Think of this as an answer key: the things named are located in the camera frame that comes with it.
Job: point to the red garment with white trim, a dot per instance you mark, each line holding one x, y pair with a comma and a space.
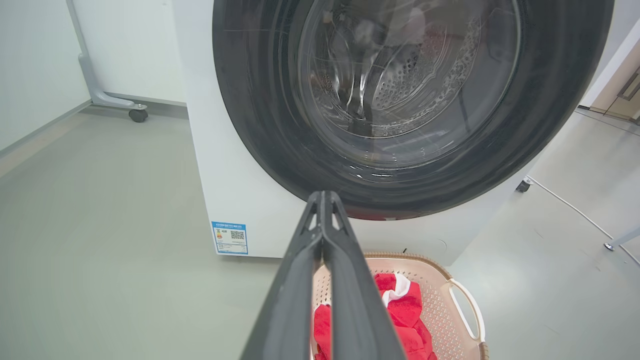
405, 310

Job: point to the beige perforated plastic laundry basket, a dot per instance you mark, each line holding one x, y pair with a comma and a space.
440, 305

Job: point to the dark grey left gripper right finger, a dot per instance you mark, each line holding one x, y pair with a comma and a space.
355, 310

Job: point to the blue energy label sticker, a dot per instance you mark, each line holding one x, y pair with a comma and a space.
230, 238

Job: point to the white front-load washing machine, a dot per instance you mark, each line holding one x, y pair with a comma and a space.
225, 175

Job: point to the grey stand leg with caster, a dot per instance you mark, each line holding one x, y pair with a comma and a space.
95, 85
523, 185

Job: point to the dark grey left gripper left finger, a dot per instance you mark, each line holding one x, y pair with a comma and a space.
292, 300

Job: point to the grey metal stand foot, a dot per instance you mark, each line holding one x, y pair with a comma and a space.
622, 239

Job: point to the round black washing machine door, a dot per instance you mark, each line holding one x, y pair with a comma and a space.
260, 125

